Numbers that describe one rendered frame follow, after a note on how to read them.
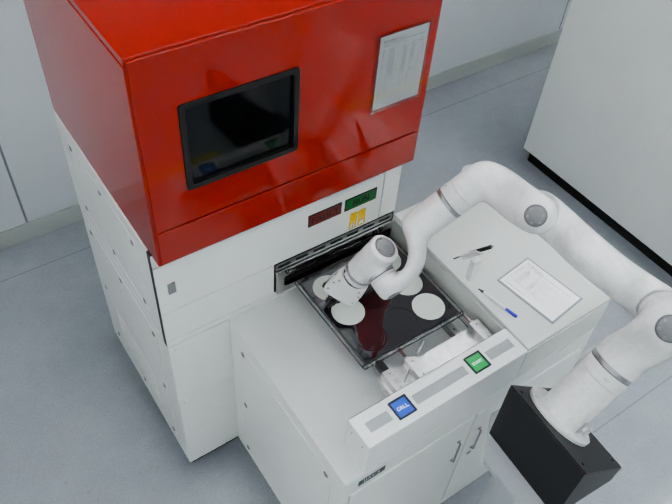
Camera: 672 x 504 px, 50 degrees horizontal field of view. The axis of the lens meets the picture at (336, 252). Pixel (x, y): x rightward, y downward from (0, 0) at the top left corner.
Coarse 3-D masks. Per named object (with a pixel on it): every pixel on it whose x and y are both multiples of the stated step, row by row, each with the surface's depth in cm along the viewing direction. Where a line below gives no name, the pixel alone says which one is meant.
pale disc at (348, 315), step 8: (336, 304) 214; (344, 304) 215; (360, 304) 215; (336, 312) 212; (344, 312) 213; (352, 312) 213; (360, 312) 213; (336, 320) 210; (344, 320) 211; (352, 320) 211; (360, 320) 211
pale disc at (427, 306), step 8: (416, 296) 219; (424, 296) 219; (432, 296) 219; (416, 304) 216; (424, 304) 217; (432, 304) 217; (440, 304) 217; (416, 312) 214; (424, 312) 215; (432, 312) 215; (440, 312) 215
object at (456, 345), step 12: (456, 336) 212; (468, 336) 212; (444, 348) 209; (456, 348) 209; (468, 348) 209; (420, 360) 205; (432, 360) 206; (444, 360) 206; (396, 372) 202; (384, 384) 199
